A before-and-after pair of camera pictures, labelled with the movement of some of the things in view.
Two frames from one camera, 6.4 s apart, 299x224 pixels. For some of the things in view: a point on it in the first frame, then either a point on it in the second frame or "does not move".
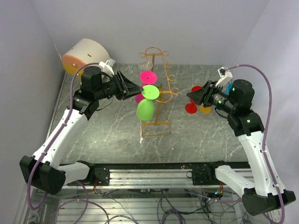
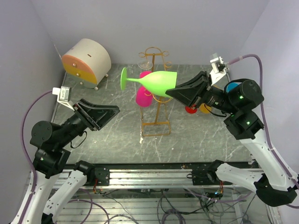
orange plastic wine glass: x=205 y=110 does not move
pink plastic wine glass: x=146 y=78 to x=144 y=97
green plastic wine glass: x=145 y=108 to x=157 y=82
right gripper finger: x=199 y=94 to x=202 y=77
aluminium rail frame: x=145 y=192 does not move
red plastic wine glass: x=191 y=108 does not move
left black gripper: x=126 y=87 to x=94 y=116
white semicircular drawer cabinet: x=85 y=52 does not move
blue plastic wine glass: x=228 y=88 does not move
